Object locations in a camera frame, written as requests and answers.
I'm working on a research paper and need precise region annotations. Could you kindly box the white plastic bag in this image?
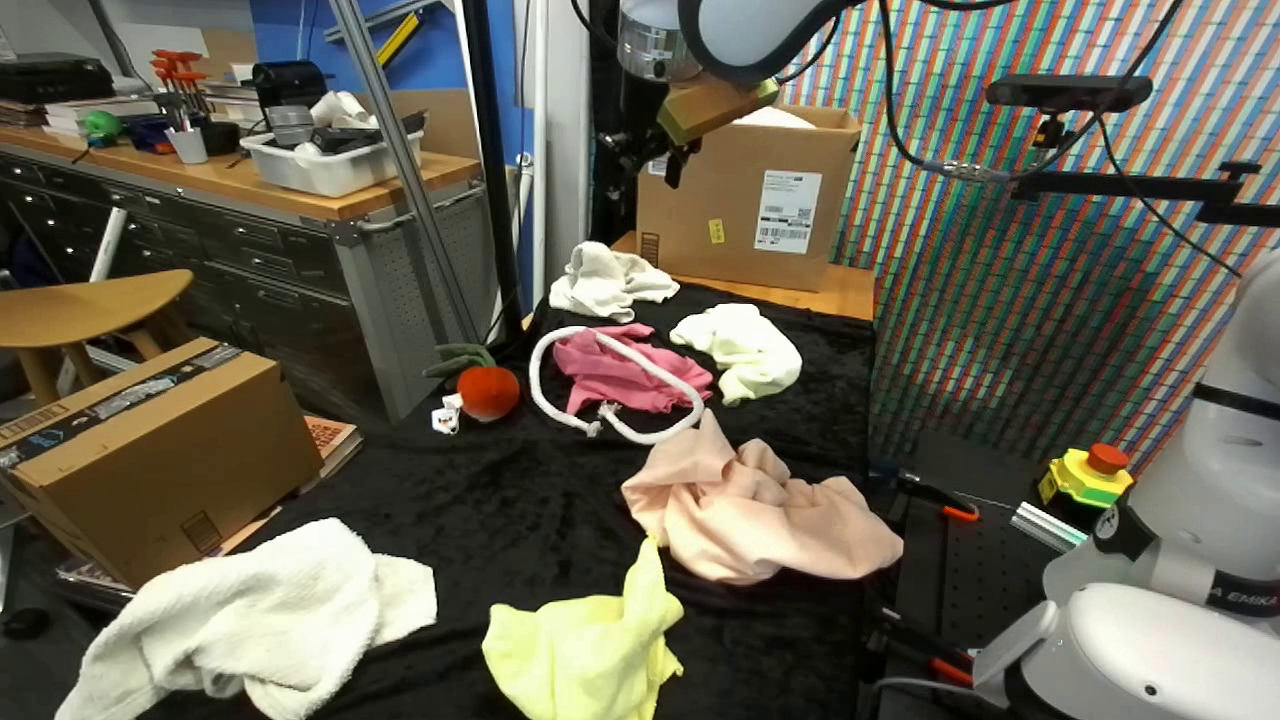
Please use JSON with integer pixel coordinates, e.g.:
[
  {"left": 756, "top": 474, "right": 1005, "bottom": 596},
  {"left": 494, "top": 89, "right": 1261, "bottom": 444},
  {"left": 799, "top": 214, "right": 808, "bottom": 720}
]
[{"left": 733, "top": 102, "right": 821, "bottom": 135}]

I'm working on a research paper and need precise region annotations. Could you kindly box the black velvet tablecloth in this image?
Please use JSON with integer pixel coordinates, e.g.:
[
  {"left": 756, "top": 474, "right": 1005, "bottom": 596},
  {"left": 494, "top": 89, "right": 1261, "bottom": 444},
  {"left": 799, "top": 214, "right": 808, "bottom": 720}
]
[{"left": 24, "top": 280, "right": 1071, "bottom": 720}]

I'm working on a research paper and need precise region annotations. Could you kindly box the cardboard box with white label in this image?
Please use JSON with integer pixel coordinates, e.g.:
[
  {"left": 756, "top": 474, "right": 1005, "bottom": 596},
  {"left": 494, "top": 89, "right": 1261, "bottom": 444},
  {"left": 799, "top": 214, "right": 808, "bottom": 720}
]
[{"left": 632, "top": 101, "right": 863, "bottom": 297}]

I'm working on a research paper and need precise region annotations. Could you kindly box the black device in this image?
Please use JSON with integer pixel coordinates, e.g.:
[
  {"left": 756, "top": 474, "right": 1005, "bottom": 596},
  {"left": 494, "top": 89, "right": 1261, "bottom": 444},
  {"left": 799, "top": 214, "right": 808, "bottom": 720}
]
[{"left": 251, "top": 57, "right": 332, "bottom": 110}]

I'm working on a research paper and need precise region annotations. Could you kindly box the peach cloth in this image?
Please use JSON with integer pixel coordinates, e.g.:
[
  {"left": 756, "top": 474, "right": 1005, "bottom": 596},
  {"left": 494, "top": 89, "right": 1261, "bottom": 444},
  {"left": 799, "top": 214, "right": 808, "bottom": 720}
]
[{"left": 621, "top": 403, "right": 913, "bottom": 591}]

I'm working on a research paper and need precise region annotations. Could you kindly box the orange handled clamp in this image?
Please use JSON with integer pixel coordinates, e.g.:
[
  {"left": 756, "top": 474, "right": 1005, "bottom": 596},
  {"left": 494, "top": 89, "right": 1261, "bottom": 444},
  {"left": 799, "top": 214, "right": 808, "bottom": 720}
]
[
  {"left": 872, "top": 602, "right": 985, "bottom": 693},
  {"left": 892, "top": 468, "right": 988, "bottom": 529}
]

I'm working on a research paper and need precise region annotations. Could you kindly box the yellow red emergency stop button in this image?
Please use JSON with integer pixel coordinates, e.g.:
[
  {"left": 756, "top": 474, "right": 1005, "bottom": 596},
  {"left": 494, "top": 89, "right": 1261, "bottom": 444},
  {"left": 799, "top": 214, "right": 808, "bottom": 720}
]
[{"left": 1035, "top": 438, "right": 1137, "bottom": 510}]

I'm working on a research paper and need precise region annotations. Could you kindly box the red tool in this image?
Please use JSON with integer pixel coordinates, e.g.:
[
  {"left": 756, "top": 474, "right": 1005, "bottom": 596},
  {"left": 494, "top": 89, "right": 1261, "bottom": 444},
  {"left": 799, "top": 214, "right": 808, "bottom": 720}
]
[{"left": 147, "top": 48, "right": 212, "bottom": 96}]

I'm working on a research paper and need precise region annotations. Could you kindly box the large white towel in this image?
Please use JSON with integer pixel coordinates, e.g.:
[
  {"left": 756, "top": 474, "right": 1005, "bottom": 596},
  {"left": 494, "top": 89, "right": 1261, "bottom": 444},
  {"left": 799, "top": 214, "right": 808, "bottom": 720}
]
[{"left": 53, "top": 515, "right": 438, "bottom": 720}]

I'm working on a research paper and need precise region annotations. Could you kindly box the green object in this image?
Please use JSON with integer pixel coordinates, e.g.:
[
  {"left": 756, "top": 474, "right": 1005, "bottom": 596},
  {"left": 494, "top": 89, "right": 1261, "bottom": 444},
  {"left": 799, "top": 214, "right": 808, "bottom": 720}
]
[{"left": 74, "top": 110, "right": 128, "bottom": 148}]

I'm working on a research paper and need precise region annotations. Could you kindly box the tan wrist camera box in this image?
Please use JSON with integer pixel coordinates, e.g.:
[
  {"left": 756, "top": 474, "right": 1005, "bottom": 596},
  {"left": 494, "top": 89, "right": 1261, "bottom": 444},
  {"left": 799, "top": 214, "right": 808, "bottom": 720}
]
[{"left": 651, "top": 72, "right": 785, "bottom": 151}]

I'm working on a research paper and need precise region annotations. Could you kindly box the black vertical pole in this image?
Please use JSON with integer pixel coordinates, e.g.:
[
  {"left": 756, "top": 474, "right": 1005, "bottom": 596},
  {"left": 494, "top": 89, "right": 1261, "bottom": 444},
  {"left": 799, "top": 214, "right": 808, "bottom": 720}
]
[{"left": 457, "top": 0, "right": 530, "bottom": 364}]

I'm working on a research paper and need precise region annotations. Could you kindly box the wooden stool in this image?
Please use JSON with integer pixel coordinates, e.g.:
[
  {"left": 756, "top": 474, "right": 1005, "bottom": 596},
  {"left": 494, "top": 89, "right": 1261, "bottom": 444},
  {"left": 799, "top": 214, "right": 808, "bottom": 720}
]
[{"left": 0, "top": 268, "right": 199, "bottom": 403}]

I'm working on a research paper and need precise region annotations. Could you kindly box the grey metal tripod pole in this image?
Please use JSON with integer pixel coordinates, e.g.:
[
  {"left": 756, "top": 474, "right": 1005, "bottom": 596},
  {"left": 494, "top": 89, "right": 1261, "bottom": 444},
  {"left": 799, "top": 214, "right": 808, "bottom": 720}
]
[{"left": 325, "top": 0, "right": 483, "bottom": 347}]

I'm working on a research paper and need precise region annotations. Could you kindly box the white braided rope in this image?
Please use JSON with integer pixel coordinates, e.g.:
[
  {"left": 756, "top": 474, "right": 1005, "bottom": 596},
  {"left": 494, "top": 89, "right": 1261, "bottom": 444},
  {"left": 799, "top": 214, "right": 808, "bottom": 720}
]
[{"left": 523, "top": 318, "right": 712, "bottom": 447}]

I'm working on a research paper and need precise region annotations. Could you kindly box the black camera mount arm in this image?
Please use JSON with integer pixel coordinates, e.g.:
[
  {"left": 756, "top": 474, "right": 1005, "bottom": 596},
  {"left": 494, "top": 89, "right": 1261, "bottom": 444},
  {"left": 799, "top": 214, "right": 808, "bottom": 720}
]
[{"left": 1009, "top": 157, "right": 1280, "bottom": 230}]

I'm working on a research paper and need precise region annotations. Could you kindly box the small white towel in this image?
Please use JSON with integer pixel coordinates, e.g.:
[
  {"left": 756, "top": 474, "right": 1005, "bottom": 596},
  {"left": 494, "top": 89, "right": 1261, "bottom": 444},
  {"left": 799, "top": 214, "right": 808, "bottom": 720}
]
[{"left": 545, "top": 235, "right": 682, "bottom": 328}]

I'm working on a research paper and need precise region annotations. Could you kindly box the yellow cloth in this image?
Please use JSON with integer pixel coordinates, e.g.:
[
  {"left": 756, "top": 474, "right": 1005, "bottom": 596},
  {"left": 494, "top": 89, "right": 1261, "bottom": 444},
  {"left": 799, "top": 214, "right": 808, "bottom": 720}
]
[{"left": 474, "top": 535, "right": 690, "bottom": 720}]

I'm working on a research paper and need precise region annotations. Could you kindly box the white plastic bin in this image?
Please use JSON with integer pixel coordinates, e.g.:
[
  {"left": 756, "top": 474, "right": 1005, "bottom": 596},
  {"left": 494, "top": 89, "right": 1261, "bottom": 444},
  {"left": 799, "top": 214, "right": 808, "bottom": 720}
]
[{"left": 236, "top": 122, "right": 433, "bottom": 201}]

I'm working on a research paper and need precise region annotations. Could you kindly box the black case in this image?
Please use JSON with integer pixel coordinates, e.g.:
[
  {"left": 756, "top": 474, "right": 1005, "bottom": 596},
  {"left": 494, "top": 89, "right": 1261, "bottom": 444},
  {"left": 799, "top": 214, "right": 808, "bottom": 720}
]
[{"left": 0, "top": 53, "right": 114, "bottom": 106}]

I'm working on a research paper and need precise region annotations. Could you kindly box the printed cardboard box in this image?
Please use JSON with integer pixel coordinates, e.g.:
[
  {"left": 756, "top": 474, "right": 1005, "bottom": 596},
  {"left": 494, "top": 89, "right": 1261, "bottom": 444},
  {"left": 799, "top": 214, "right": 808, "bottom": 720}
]
[{"left": 0, "top": 332, "right": 327, "bottom": 588}]

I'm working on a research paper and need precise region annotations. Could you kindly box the silver metal cylinder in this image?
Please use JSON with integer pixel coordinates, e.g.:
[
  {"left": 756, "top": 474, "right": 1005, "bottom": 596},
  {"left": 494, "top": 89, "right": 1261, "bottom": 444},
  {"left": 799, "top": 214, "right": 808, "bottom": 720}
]
[{"left": 1009, "top": 497, "right": 1091, "bottom": 557}]

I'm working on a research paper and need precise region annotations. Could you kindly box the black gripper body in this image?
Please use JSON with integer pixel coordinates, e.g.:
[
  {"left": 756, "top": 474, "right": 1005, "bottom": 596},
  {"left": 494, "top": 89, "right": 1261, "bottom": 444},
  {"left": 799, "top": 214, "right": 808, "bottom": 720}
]
[{"left": 596, "top": 119, "right": 698, "bottom": 192}]

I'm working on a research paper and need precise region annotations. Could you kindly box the pink cloth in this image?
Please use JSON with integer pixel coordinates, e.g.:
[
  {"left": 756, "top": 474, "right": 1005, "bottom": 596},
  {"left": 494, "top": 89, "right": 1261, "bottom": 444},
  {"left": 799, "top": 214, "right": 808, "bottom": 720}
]
[{"left": 547, "top": 318, "right": 721, "bottom": 419}]

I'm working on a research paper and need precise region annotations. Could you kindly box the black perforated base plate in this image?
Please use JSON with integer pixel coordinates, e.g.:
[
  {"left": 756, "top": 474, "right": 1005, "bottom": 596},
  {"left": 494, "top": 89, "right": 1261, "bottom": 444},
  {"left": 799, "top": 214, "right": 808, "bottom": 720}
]
[{"left": 892, "top": 436, "right": 1113, "bottom": 720}]

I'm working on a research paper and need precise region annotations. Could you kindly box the pale green terry towel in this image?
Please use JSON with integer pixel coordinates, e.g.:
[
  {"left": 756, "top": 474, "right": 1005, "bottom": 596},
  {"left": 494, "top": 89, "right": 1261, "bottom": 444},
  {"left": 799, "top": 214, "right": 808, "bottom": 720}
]
[{"left": 665, "top": 300, "right": 808, "bottom": 408}]

